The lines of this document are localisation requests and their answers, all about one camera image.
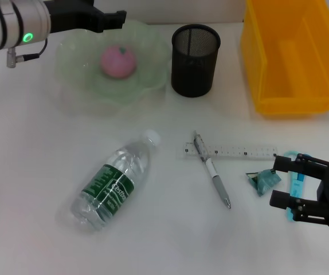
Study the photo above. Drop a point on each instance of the yellow plastic bin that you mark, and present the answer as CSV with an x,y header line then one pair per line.
x,y
290,71

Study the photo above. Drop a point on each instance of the pale green glass fruit plate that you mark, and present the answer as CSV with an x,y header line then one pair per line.
x,y
141,83

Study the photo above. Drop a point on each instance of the pink toy peach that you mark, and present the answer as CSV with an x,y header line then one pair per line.
x,y
118,61

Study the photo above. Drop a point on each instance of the transparent plastic ruler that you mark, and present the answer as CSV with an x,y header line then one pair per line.
x,y
233,151

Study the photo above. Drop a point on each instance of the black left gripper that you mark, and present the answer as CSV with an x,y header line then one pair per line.
x,y
67,14

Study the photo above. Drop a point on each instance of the clear water bottle green label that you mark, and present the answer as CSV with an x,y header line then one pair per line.
x,y
124,166

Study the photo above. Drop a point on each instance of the grey and white pen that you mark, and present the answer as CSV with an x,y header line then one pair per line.
x,y
216,177

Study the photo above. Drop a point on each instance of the black mesh pen holder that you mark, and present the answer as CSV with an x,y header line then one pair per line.
x,y
194,71

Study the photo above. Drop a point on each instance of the green plastic wrapper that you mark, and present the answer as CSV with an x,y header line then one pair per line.
x,y
263,182

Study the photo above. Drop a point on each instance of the teal and blue scissors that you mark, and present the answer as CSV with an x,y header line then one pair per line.
x,y
296,186

